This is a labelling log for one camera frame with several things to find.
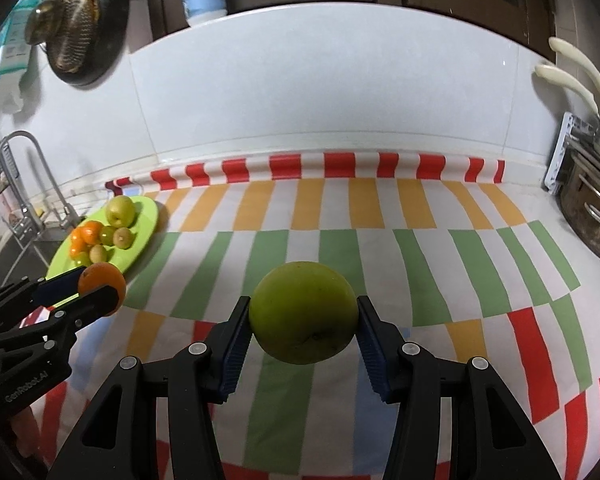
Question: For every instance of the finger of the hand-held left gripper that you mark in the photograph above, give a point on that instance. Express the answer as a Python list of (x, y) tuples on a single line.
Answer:
[(55, 287), (85, 312)]

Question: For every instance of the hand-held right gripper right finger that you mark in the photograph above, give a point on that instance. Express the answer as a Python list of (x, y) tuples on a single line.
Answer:
[(372, 355)]

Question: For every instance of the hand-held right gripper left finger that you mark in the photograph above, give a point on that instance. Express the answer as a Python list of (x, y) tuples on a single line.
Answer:
[(235, 355)]

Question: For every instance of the small orange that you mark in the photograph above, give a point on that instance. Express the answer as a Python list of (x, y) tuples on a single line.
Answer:
[(87, 232), (77, 247), (100, 275)]

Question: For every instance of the dark green round fruit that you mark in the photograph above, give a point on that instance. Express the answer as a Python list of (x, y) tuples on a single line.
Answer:
[(107, 234)]

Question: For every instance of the large yellow-green citrus fruit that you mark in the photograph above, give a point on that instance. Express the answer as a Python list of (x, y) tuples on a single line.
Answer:
[(302, 310)]

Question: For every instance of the small brown round fruit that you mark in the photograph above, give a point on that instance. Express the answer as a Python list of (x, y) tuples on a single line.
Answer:
[(123, 237), (98, 251)]

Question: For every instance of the green round plate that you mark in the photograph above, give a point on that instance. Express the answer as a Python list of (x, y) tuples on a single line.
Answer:
[(140, 230)]

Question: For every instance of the green apple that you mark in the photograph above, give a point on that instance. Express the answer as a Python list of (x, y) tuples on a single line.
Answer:
[(120, 210)]

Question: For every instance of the person's left hand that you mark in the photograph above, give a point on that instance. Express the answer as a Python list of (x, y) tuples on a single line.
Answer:
[(27, 427)]

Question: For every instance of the steel kitchen sink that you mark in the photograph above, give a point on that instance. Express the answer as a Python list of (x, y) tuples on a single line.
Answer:
[(10, 260)]

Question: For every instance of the chrome gooseneck faucet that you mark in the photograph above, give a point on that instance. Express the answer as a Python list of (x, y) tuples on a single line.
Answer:
[(72, 217)]

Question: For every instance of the colourful checked tablecloth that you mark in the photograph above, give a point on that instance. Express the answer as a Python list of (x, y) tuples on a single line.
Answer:
[(330, 210)]

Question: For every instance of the green-white tissue package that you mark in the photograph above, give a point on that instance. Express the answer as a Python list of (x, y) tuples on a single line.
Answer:
[(7, 55)]

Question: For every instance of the metal mesh strainer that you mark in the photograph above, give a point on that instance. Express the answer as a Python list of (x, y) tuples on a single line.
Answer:
[(75, 45)]

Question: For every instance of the black frying pan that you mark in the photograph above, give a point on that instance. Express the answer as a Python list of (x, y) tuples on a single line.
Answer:
[(107, 35)]

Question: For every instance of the steel utensil holder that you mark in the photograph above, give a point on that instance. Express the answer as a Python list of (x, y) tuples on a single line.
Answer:
[(590, 210)]

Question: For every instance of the brass-coloured ladle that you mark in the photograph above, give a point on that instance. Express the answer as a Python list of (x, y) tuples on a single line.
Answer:
[(47, 17)]

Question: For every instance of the white plastic rack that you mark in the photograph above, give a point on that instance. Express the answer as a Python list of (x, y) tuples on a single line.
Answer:
[(560, 160)]

